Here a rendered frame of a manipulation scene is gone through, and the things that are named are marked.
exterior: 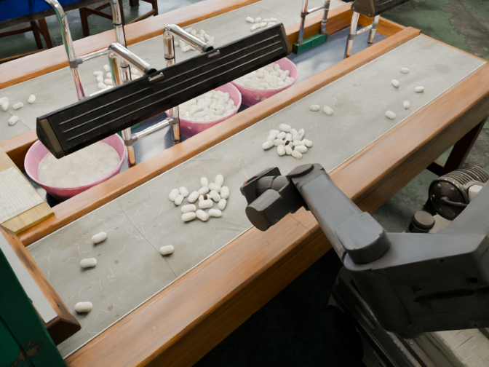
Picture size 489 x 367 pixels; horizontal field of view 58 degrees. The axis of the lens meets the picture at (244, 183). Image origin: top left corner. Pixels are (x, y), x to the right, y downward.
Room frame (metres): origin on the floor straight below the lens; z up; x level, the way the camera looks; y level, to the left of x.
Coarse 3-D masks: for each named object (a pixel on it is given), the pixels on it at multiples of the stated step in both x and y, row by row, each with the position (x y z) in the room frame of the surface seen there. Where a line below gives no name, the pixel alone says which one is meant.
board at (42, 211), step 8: (0, 152) 0.88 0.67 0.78; (0, 160) 0.84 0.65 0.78; (8, 160) 0.85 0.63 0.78; (0, 168) 0.81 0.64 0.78; (8, 168) 0.82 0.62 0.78; (16, 168) 0.82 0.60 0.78; (24, 176) 0.79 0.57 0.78; (32, 208) 0.68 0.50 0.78; (40, 208) 0.69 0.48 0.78; (48, 208) 0.69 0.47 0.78; (16, 216) 0.66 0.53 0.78; (24, 216) 0.66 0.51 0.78; (32, 216) 0.66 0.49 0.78; (40, 216) 0.66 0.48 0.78; (48, 216) 0.67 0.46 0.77; (8, 224) 0.63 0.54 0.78; (16, 224) 0.63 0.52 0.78; (24, 224) 0.63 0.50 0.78; (32, 224) 0.64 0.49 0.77; (16, 232) 0.61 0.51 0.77
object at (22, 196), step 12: (12, 168) 0.82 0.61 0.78; (0, 180) 0.77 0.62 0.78; (12, 180) 0.77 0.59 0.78; (24, 180) 0.78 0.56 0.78; (0, 192) 0.73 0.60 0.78; (12, 192) 0.73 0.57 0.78; (24, 192) 0.73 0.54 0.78; (0, 204) 0.69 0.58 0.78; (12, 204) 0.69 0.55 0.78; (24, 204) 0.69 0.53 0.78; (36, 204) 0.70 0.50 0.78; (0, 216) 0.65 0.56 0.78; (12, 216) 0.65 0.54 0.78
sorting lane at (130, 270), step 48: (432, 48) 1.73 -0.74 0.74; (336, 96) 1.32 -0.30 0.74; (384, 96) 1.34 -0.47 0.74; (432, 96) 1.36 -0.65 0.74; (240, 144) 1.02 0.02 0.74; (336, 144) 1.05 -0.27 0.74; (144, 192) 0.80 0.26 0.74; (240, 192) 0.82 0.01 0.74; (48, 240) 0.62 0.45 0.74; (144, 240) 0.64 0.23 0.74; (192, 240) 0.65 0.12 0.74; (96, 288) 0.50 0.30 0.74; (144, 288) 0.51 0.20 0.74; (96, 336) 0.40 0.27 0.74
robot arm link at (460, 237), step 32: (480, 192) 0.31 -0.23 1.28; (448, 224) 0.27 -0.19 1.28; (480, 224) 0.25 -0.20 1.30; (384, 256) 0.24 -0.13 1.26; (416, 256) 0.22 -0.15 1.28; (448, 256) 0.21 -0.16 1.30; (480, 256) 0.21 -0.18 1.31; (384, 288) 0.22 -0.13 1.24; (416, 288) 0.22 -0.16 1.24; (448, 288) 0.20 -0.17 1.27; (480, 288) 0.20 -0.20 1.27; (384, 320) 0.21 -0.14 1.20; (416, 320) 0.20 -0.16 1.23; (448, 320) 0.19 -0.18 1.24; (480, 320) 0.19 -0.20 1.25
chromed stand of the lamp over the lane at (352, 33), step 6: (354, 12) 1.57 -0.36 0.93; (354, 18) 1.57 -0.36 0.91; (378, 18) 1.68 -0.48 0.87; (354, 24) 1.57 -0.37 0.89; (372, 24) 1.67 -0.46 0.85; (354, 30) 1.57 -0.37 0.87; (360, 30) 1.62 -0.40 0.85; (366, 30) 1.64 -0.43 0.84; (372, 30) 1.68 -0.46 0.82; (348, 36) 1.58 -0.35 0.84; (354, 36) 1.58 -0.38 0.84; (372, 36) 1.68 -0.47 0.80; (348, 42) 1.57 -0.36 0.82; (372, 42) 1.68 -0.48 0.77; (348, 48) 1.57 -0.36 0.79; (348, 54) 1.57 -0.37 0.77
